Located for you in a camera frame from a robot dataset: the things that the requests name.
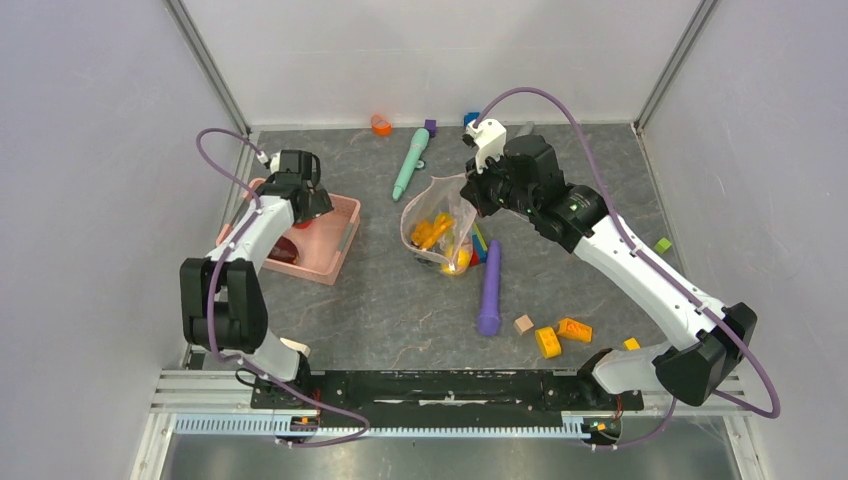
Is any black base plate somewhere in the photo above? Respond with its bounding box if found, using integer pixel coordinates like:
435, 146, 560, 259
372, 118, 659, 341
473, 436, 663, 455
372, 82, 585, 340
294, 370, 644, 430

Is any dark red mangosteen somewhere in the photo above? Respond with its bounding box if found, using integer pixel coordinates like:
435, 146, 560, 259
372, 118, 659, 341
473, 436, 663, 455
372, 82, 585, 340
268, 236, 300, 265

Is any multicolour brick stack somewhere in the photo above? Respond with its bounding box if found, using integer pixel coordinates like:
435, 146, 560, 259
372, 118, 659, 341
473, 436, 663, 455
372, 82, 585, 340
469, 223, 488, 267

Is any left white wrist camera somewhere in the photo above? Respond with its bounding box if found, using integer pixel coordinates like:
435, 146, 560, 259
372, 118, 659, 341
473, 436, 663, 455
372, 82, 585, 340
257, 151, 282, 173

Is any pink plastic basket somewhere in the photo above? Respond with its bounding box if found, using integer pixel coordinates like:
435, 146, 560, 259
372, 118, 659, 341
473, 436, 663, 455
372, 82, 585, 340
215, 177, 363, 287

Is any yellow pear toy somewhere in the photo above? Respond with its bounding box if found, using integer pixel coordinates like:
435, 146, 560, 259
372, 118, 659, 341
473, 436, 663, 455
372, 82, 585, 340
442, 246, 472, 276

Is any tan wooden cube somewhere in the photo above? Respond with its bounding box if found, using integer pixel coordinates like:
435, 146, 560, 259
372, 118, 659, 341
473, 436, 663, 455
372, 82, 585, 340
513, 315, 535, 336

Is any blue toy car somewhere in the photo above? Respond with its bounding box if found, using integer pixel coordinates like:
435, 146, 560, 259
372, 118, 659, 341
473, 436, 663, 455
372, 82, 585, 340
463, 112, 480, 126

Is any orange toy brick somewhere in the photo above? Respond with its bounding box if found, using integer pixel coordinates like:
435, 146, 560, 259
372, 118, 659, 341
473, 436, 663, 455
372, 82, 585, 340
556, 317, 593, 343

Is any yellow toy brick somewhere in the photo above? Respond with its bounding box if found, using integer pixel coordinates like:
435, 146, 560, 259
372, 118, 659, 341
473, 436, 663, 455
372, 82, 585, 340
534, 327, 562, 359

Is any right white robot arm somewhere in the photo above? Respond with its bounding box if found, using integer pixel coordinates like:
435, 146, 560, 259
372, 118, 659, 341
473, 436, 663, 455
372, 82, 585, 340
461, 135, 756, 408

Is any mint green toy microphone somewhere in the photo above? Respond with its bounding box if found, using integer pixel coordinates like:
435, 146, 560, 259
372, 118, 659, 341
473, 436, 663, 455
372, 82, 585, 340
391, 128, 430, 201

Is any orange semicircle block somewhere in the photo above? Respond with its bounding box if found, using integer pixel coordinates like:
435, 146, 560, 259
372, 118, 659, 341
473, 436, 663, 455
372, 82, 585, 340
370, 114, 393, 137

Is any purple toy microphone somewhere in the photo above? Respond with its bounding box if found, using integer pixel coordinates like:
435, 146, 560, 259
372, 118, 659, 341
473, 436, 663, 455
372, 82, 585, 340
477, 239, 502, 336

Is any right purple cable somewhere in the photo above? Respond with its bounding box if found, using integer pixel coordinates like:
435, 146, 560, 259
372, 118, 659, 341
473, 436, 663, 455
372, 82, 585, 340
471, 86, 782, 452

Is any lime green cube block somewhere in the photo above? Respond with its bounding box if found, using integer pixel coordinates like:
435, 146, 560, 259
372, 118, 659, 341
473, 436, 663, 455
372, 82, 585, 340
653, 237, 672, 254

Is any clear zip top bag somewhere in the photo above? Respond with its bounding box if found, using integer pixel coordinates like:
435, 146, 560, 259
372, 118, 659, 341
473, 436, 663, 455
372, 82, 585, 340
400, 174, 477, 276

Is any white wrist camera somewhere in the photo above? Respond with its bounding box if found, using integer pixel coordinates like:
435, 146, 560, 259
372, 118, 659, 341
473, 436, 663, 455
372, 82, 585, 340
463, 118, 507, 174
257, 151, 282, 173

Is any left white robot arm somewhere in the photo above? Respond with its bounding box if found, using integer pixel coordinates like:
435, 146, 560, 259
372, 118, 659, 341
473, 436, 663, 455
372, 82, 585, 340
179, 150, 333, 408

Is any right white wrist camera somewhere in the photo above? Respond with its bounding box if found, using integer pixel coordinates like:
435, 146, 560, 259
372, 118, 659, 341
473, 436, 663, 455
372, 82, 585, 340
463, 118, 507, 174

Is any purple cube block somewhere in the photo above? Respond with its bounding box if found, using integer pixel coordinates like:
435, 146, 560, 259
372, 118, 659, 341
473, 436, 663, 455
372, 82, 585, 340
424, 119, 437, 138

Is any orange wrinkled fruit toy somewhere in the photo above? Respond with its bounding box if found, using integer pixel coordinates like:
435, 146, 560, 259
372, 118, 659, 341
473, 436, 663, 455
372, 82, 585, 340
410, 212, 454, 251

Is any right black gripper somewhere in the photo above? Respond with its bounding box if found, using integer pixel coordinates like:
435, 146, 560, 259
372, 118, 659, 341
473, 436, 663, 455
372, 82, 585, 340
461, 147, 537, 218

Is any yellow flat block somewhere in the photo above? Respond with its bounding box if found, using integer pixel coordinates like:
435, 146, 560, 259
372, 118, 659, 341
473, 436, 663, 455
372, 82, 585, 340
623, 337, 641, 351

